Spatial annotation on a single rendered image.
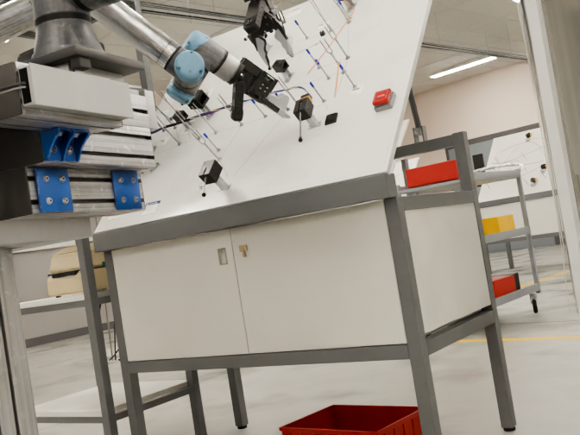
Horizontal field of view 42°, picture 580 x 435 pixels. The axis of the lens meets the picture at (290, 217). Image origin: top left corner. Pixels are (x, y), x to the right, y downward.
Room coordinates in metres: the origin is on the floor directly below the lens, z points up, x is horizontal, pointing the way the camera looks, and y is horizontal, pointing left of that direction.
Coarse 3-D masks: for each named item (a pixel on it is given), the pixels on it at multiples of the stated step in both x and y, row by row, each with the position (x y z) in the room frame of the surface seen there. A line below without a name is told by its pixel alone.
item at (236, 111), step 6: (234, 84) 2.12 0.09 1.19; (240, 84) 2.10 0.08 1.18; (234, 90) 2.12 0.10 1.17; (240, 90) 2.11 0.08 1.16; (234, 96) 2.12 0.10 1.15; (240, 96) 2.11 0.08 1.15; (234, 102) 2.12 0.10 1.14; (240, 102) 2.12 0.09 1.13; (234, 108) 2.12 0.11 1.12; (240, 108) 2.12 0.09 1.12; (234, 114) 2.12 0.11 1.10; (240, 114) 2.13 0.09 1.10; (234, 120) 2.13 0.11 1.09; (240, 120) 2.13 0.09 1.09
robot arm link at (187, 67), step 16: (96, 16) 1.88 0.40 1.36; (112, 16) 1.87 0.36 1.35; (128, 16) 1.87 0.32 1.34; (128, 32) 1.88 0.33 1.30; (144, 32) 1.88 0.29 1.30; (160, 32) 1.90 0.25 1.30; (144, 48) 1.89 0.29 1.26; (160, 48) 1.89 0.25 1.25; (176, 48) 1.90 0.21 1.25; (160, 64) 1.91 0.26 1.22; (176, 64) 1.87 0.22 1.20; (192, 64) 1.88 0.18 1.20; (176, 80) 1.96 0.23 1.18; (192, 80) 1.90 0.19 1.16
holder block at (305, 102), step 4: (300, 100) 2.30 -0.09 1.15; (304, 100) 2.29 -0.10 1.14; (308, 100) 2.30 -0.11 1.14; (296, 104) 2.30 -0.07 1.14; (304, 104) 2.28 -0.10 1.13; (308, 104) 2.29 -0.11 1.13; (312, 104) 2.31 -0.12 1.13; (296, 108) 2.29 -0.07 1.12; (300, 108) 2.28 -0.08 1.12; (304, 108) 2.27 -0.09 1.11; (308, 108) 2.29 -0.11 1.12; (312, 108) 2.31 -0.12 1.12; (296, 112) 2.28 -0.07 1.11; (304, 112) 2.27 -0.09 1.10; (308, 112) 2.28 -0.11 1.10; (296, 116) 2.29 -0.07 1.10; (304, 116) 2.29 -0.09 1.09; (308, 116) 2.28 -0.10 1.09
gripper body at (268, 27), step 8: (248, 0) 2.17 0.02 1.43; (264, 0) 2.21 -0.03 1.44; (264, 8) 2.19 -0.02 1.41; (272, 8) 2.23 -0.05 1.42; (280, 8) 2.23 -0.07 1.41; (264, 16) 2.18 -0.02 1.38; (272, 16) 2.18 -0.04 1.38; (280, 16) 2.22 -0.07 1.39; (264, 24) 2.19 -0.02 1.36; (272, 24) 2.18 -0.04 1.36; (256, 32) 2.21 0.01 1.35; (264, 32) 2.20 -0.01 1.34; (272, 32) 2.20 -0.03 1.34
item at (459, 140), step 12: (456, 132) 2.52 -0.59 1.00; (408, 144) 2.62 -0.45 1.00; (420, 144) 2.60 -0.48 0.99; (432, 144) 2.57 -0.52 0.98; (444, 144) 2.55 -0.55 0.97; (456, 144) 2.53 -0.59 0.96; (468, 144) 2.54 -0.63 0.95; (396, 156) 2.65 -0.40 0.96; (456, 156) 2.53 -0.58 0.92; (468, 156) 2.52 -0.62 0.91; (468, 168) 2.51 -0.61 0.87; (468, 180) 2.51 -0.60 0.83
